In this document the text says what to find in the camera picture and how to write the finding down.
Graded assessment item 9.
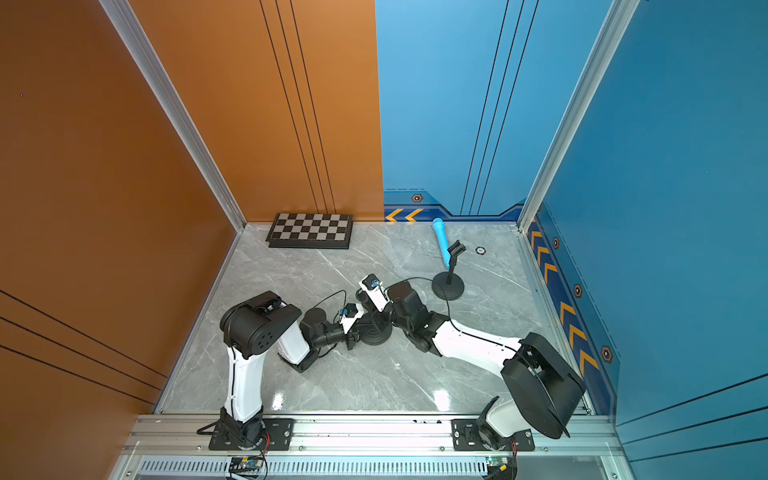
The black round stand base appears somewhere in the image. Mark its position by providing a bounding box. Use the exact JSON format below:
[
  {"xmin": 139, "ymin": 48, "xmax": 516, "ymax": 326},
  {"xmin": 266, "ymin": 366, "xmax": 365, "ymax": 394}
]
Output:
[{"xmin": 431, "ymin": 271, "xmax": 465, "ymax": 301}]

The black stand pole with clip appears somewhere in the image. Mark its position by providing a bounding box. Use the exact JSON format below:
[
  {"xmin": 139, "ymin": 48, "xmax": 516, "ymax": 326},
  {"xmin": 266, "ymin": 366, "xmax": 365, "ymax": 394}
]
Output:
[{"xmin": 446, "ymin": 240, "xmax": 466, "ymax": 285}]

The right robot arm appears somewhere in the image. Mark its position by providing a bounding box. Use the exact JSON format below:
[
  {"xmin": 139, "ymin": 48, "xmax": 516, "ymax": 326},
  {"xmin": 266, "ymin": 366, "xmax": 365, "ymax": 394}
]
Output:
[{"xmin": 356, "ymin": 274, "xmax": 586, "ymax": 450}]

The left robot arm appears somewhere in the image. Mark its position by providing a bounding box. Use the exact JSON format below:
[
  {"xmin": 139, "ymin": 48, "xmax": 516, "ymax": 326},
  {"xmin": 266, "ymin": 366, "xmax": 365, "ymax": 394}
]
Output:
[{"xmin": 209, "ymin": 291, "xmax": 365, "ymax": 451}]

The light blue toy microphone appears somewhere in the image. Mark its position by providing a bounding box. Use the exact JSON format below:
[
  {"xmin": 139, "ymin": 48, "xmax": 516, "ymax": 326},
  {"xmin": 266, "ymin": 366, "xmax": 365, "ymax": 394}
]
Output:
[{"xmin": 432, "ymin": 218, "xmax": 450, "ymax": 269}]

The black white checkerboard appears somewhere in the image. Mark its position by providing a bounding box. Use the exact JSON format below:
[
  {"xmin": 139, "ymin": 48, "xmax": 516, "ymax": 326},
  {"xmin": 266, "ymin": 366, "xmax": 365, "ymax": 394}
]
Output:
[{"xmin": 266, "ymin": 213, "xmax": 354, "ymax": 249}]

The left green circuit board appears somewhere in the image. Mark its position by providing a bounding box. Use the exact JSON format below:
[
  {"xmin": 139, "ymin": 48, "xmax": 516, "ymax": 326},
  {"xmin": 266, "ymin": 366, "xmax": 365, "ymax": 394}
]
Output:
[{"xmin": 228, "ymin": 456, "xmax": 266, "ymax": 477}]

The green circuit board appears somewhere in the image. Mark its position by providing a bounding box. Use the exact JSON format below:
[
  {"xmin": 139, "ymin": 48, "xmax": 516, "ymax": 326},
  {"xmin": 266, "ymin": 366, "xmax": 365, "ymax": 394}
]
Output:
[
  {"xmin": 228, "ymin": 456, "xmax": 266, "ymax": 477},
  {"xmin": 485, "ymin": 455, "xmax": 518, "ymax": 479}
]

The right green circuit board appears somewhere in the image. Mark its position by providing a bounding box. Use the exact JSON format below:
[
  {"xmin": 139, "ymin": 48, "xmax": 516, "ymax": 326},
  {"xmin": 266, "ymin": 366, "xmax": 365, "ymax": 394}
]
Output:
[{"xmin": 485, "ymin": 455, "xmax": 518, "ymax": 479}]

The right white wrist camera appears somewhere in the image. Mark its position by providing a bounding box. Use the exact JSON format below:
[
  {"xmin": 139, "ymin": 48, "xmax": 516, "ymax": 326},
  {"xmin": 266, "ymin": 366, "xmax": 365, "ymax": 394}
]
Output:
[{"xmin": 359, "ymin": 274, "xmax": 390, "ymax": 312}]

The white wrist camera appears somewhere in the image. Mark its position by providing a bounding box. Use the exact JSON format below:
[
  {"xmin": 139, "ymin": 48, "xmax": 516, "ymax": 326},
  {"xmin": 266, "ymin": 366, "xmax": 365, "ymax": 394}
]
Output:
[
  {"xmin": 359, "ymin": 274, "xmax": 390, "ymax": 312},
  {"xmin": 339, "ymin": 303, "xmax": 365, "ymax": 334}
]

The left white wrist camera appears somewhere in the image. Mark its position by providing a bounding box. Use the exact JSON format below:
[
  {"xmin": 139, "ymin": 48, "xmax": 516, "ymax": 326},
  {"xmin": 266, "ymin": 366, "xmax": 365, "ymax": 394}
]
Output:
[{"xmin": 339, "ymin": 303, "xmax": 365, "ymax": 334}]

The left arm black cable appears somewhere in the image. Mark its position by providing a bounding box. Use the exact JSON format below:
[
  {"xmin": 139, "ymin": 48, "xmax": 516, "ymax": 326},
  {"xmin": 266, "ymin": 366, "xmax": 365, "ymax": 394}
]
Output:
[{"xmin": 308, "ymin": 289, "xmax": 349, "ymax": 322}]

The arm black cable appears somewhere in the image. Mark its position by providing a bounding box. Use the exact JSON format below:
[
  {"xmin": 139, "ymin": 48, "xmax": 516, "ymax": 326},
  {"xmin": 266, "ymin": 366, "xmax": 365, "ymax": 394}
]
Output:
[
  {"xmin": 401, "ymin": 276, "xmax": 571, "ymax": 436},
  {"xmin": 308, "ymin": 289, "xmax": 349, "ymax": 322}
]

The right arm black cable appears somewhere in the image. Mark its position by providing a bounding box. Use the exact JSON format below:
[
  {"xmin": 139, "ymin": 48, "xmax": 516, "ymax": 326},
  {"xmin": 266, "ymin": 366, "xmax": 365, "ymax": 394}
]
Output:
[{"xmin": 401, "ymin": 276, "xmax": 571, "ymax": 436}]

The aluminium rail frame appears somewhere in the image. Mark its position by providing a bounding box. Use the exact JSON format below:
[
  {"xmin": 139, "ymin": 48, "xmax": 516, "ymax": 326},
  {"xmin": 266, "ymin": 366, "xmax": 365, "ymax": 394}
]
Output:
[{"xmin": 110, "ymin": 412, "xmax": 633, "ymax": 479}]

